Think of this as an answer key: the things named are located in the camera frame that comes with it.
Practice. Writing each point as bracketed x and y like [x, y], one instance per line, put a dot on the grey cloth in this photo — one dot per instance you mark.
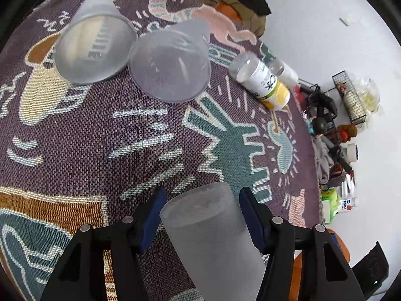
[324, 161]

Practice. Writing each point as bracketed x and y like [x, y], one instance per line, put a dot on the black tool pile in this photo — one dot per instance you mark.
[316, 106]

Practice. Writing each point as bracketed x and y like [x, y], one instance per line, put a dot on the white tape roll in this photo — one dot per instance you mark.
[352, 153]

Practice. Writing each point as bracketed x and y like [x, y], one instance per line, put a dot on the printed woven blanket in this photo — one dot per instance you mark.
[125, 138]

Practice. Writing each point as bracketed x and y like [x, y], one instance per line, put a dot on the clear empty plastic bottle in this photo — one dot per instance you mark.
[283, 72]

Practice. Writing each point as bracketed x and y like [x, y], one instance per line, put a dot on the frosted plastic cup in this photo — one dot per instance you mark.
[213, 241]
[94, 44]

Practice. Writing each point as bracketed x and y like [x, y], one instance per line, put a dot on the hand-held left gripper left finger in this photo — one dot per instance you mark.
[151, 222]

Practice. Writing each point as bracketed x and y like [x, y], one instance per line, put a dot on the brown and black jacket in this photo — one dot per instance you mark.
[231, 0]

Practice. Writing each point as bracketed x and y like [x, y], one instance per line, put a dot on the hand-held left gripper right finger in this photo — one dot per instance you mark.
[253, 219]

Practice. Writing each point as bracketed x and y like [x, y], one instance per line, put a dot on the clear plastic cup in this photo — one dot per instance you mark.
[170, 65]

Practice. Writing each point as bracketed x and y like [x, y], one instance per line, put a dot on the black electronic device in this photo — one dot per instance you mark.
[371, 271]

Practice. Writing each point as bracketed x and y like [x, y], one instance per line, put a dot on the green wet wipes pack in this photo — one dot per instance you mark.
[330, 205]

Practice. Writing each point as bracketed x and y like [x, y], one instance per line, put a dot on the brown plush toy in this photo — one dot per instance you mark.
[347, 131]

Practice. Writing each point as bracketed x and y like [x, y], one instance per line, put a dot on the plastic bottle with yellow liquid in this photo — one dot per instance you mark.
[261, 81]

